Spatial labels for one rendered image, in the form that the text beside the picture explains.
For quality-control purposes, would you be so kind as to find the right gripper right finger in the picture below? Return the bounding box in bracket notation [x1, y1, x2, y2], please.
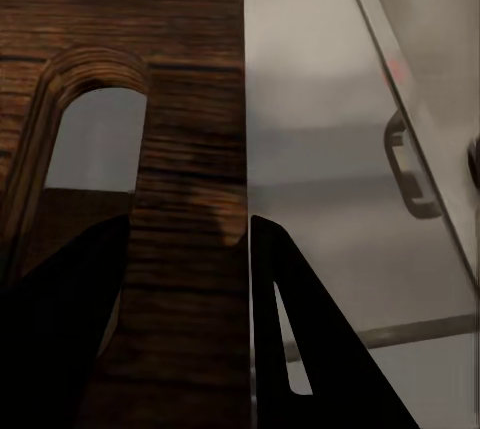
[250, 215, 420, 429]

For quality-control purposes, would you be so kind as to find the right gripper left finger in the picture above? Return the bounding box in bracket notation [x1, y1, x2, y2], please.
[0, 215, 129, 429]

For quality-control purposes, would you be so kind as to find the cutting board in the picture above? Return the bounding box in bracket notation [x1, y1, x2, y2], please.
[0, 0, 252, 429]

